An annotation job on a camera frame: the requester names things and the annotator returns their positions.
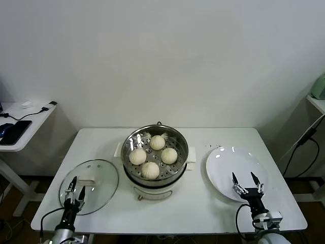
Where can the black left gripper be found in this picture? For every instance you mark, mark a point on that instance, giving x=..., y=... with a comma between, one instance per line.
x=71, y=211

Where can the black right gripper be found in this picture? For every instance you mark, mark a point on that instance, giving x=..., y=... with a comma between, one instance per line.
x=255, y=200

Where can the glass pot lid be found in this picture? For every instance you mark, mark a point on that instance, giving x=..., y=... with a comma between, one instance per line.
x=101, y=175

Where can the white steamed baozi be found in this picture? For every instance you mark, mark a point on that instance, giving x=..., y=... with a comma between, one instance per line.
x=169, y=155
x=150, y=170
x=157, y=142
x=137, y=156

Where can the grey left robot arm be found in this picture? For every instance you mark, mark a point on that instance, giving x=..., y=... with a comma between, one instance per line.
x=63, y=233

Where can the stainless steamer basket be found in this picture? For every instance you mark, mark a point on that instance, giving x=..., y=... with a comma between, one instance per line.
x=137, y=137

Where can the white round plate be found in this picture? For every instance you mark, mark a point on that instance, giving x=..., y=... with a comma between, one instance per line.
x=223, y=165

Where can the dark crumb specks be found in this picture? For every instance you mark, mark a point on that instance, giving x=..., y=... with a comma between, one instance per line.
x=212, y=145

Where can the black power brick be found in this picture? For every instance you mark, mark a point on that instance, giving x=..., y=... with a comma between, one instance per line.
x=304, y=138

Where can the black smartphone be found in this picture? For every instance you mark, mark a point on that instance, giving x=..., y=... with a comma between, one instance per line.
x=17, y=130

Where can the black silver plug adapter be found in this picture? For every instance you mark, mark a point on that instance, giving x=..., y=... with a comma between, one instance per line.
x=52, y=103

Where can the blue computer mouse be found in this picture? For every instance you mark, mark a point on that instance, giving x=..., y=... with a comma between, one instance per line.
x=3, y=129

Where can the small white adapter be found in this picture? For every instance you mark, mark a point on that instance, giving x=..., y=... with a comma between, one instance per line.
x=26, y=104

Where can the pale green appliance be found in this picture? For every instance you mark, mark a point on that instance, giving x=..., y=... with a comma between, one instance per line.
x=320, y=87

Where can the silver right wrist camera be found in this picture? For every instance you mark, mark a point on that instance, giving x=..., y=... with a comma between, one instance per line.
x=273, y=218

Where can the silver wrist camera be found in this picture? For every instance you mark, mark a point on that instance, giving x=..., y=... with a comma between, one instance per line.
x=273, y=218
x=80, y=238

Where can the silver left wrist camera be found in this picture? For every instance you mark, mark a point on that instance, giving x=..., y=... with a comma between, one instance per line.
x=80, y=238

